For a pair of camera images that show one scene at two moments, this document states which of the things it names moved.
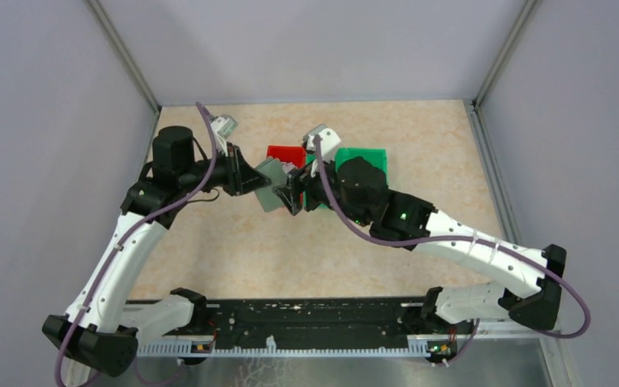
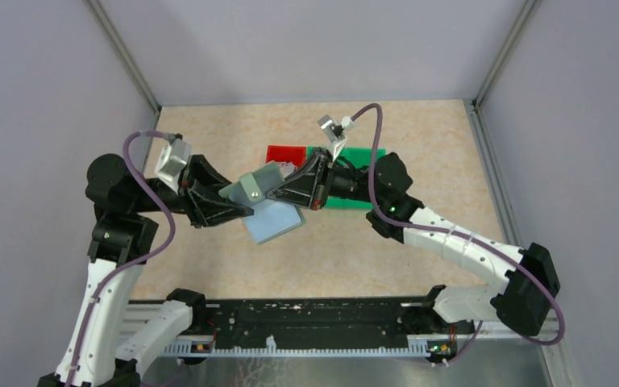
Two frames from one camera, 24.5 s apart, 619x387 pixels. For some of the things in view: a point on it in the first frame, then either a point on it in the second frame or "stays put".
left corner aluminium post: x=123 y=50 stays put
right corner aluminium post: x=522 y=22 stays put
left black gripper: x=241 y=176 -> x=200 y=194
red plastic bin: x=295 y=155 stays put
